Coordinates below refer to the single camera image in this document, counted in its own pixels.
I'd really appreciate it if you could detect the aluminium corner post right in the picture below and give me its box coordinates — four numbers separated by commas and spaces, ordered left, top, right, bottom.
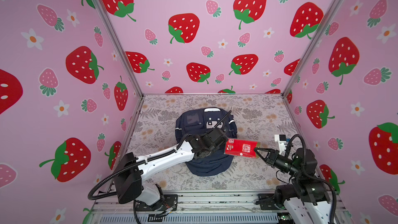
282, 0, 344, 100

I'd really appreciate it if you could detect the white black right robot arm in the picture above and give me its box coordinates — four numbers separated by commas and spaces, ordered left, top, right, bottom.
255, 148, 337, 224

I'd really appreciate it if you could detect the navy blue student backpack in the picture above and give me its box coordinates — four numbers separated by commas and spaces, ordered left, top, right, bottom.
175, 107, 237, 177

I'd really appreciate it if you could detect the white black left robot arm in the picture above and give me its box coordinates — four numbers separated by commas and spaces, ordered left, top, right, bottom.
114, 128, 228, 206

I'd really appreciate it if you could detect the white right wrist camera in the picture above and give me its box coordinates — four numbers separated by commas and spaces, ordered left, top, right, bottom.
274, 134, 288, 155

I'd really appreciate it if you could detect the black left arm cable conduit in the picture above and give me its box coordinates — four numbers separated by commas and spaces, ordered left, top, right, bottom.
87, 109, 233, 201

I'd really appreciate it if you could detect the aluminium corner post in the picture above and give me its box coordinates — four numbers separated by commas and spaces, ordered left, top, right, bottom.
282, 0, 344, 100
92, 0, 144, 99

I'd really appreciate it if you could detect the red stationery package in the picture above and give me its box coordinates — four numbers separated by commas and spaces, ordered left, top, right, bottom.
224, 139, 260, 158

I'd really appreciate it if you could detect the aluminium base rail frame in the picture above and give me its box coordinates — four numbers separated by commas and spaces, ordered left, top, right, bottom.
84, 190, 331, 224

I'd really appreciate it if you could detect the aluminium corner post left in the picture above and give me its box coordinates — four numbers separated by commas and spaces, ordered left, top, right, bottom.
92, 0, 144, 99

